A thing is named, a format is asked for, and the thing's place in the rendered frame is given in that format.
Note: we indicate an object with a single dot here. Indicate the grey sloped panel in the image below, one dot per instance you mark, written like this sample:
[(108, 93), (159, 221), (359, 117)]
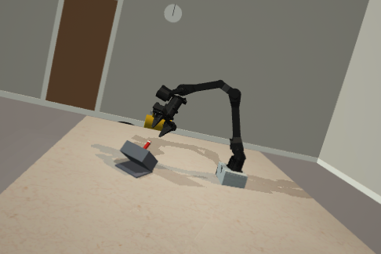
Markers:
[(141, 161)]

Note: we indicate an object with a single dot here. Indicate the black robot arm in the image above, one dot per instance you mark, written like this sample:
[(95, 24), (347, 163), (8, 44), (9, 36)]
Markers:
[(237, 160)]

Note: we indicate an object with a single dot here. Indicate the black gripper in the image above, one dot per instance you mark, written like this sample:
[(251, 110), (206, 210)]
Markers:
[(167, 113)]

